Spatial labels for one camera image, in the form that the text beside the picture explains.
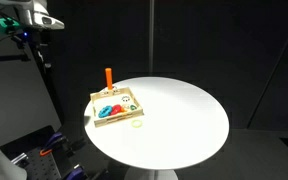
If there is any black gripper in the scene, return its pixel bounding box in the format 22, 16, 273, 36
9, 27, 34, 42

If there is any blue ring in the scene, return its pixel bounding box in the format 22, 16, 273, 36
97, 105, 114, 119

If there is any wooden tray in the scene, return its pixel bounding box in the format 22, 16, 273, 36
89, 86, 145, 128

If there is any black horizontal stand bar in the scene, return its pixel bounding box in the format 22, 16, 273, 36
0, 54, 31, 64

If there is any orange upright peg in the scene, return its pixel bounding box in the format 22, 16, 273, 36
104, 67, 114, 91

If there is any purple clamp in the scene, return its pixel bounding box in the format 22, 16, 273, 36
43, 132, 66, 150
60, 164, 86, 180

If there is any grey vertical background pole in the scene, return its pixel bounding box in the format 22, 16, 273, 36
148, 0, 156, 77

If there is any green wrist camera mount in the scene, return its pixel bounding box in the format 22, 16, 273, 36
0, 17, 21, 34

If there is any black camera stand pole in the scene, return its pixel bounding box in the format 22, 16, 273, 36
27, 29, 66, 129

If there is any red ring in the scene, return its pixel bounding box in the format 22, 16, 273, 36
109, 104, 124, 117

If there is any orange clamp handle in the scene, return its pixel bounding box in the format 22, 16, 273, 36
38, 148, 54, 158

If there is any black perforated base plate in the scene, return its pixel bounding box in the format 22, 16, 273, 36
0, 124, 97, 180

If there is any yellow-green toothed ring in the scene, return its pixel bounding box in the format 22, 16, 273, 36
131, 119, 144, 129

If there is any white table pedestal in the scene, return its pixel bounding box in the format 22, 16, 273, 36
123, 166, 179, 180

